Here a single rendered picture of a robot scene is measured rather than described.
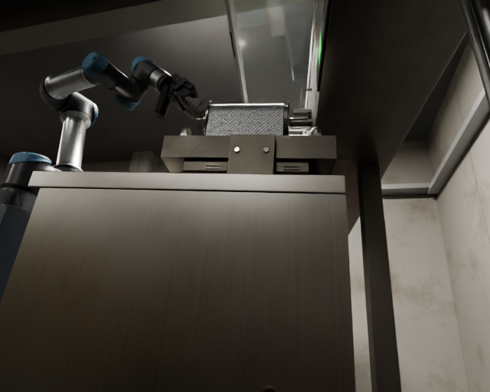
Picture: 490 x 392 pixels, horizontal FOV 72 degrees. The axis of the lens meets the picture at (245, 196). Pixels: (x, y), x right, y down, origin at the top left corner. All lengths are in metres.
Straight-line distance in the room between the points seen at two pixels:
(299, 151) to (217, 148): 0.19
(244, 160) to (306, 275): 0.28
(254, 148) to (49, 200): 0.44
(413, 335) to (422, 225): 1.22
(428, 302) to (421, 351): 0.50
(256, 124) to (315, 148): 0.33
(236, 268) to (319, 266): 0.15
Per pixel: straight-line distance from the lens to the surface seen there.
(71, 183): 0.80
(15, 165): 1.33
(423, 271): 4.26
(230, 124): 1.06
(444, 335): 4.20
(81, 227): 0.74
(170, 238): 0.66
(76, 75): 1.38
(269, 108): 1.09
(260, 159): 0.74
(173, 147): 0.82
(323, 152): 0.77
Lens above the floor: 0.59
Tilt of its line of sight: 23 degrees up
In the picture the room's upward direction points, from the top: 4 degrees clockwise
